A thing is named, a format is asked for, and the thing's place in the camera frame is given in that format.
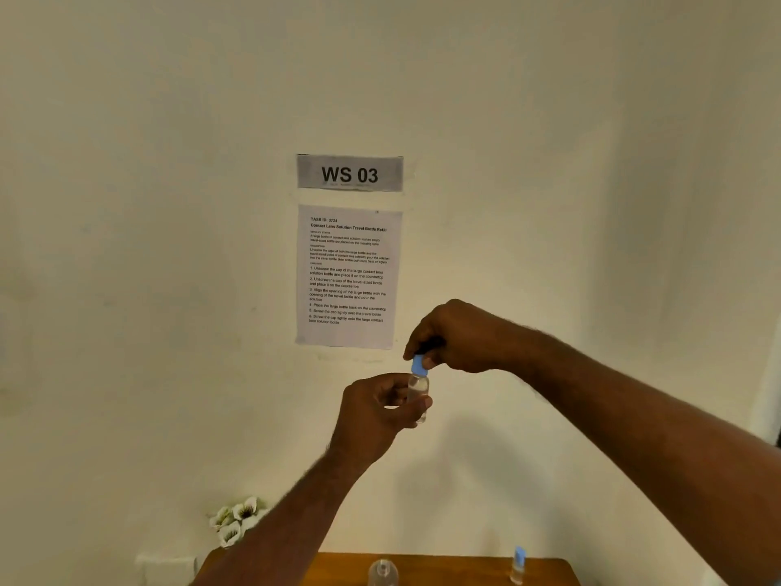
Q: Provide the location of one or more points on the small clear bottle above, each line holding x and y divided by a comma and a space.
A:
517, 574
418, 387

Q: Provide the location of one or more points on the person's right forearm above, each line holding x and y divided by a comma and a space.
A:
665, 451

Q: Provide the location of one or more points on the light blue small cap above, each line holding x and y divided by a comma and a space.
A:
419, 366
520, 556

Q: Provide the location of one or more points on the person's left hand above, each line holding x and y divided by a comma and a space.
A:
366, 421

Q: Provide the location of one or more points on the grey wall sign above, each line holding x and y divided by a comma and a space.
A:
349, 173

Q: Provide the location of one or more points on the person's left forearm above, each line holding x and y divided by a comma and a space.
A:
280, 530

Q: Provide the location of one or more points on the white potted flower plant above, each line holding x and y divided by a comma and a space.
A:
235, 521

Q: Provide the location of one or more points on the white wall box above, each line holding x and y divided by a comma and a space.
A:
165, 570

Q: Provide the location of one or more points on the large clear solution bottle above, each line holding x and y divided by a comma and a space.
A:
383, 573

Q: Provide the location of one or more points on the person's right hand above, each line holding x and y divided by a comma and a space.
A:
476, 338

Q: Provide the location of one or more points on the white instruction paper sheet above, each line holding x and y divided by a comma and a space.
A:
349, 280

